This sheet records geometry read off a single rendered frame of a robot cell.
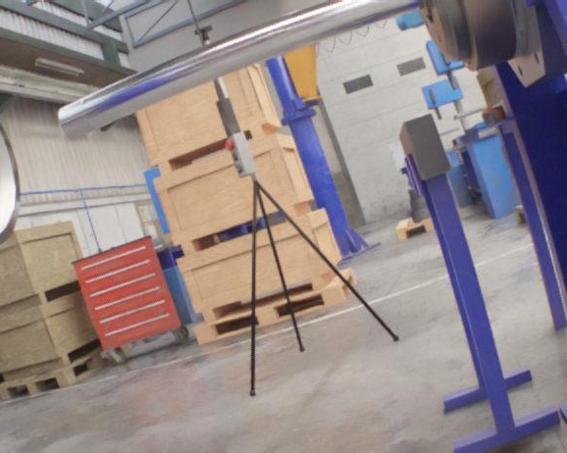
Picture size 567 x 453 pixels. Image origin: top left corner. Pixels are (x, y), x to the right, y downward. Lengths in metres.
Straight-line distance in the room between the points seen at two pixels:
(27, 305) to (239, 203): 1.98
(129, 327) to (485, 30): 4.96
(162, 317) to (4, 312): 1.41
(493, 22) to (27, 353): 5.22
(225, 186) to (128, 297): 1.23
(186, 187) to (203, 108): 0.63
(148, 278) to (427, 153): 4.44
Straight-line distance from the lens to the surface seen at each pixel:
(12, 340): 6.04
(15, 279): 5.89
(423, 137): 1.61
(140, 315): 5.87
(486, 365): 1.76
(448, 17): 1.24
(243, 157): 2.10
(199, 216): 5.53
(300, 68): 8.74
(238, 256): 5.45
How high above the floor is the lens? 0.76
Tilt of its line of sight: level
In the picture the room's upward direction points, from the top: 19 degrees counter-clockwise
